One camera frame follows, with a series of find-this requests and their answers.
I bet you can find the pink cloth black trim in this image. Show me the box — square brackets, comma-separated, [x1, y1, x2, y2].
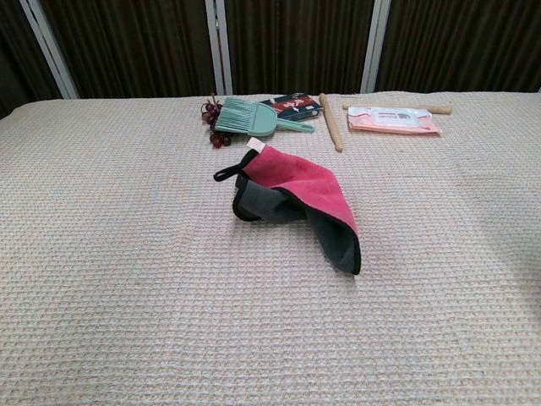
[213, 137, 363, 276]

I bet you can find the dark red berry bunch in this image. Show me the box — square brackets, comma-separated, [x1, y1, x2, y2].
[198, 93, 232, 150]

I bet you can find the teal plastic hand brush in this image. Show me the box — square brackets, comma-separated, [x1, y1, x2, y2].
[214, 96, 316, 140]

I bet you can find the thick wooden stick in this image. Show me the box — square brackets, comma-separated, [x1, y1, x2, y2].
[318, 92, 345, 152]

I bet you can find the dark printed card box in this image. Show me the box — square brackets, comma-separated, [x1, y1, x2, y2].
[258, 91, 323, 123]

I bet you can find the pink wet wipes pack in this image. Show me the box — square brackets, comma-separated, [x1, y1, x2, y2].
[346, 105, 444, 137]

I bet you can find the thin wooden stick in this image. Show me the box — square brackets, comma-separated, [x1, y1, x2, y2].
[342, 102, 453, 116]

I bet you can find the white partition post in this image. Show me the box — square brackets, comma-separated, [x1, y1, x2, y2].
[19, 0, 80, 100]
[359, 0, 392, 94]
[204, 0, 234, 96]

